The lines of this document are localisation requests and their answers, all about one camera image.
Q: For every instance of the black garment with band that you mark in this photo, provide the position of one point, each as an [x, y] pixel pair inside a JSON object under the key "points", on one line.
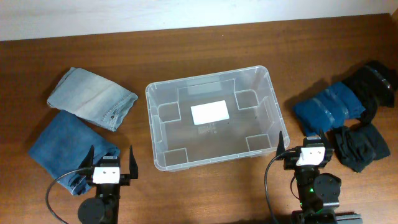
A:
{"points": [[375, 85]]}

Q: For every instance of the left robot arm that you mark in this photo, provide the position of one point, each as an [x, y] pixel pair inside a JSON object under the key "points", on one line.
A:
{"points": [[103, 207]]}

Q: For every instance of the light blue jeans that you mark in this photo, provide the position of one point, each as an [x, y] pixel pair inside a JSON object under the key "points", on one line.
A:
{"points": [[93, 98]]}

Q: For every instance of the dark blue garment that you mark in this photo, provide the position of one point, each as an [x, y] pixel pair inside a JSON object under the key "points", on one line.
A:
{"points": [[329, 109]]}

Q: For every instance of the medium blue jeans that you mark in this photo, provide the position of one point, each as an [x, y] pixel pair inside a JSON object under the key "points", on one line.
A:
{"points": [[65, 142]]}

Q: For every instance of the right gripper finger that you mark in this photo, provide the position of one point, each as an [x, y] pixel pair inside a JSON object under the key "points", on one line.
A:
{"points": [[325, 141], [280, 147]]}

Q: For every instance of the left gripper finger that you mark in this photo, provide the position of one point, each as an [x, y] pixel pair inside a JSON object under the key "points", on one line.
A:
{"points": [[133, 168], [87, 162]]}

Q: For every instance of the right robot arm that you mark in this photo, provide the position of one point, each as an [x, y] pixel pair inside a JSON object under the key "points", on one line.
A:
{"points": [[318, 193]]}

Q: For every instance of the white label in bin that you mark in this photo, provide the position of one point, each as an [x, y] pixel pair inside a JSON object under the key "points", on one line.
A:
{"points": [[209, 112]]}

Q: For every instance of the clear plastic storage bin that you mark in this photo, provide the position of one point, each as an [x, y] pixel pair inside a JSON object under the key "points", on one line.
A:
{"points": [[252, 129]]}

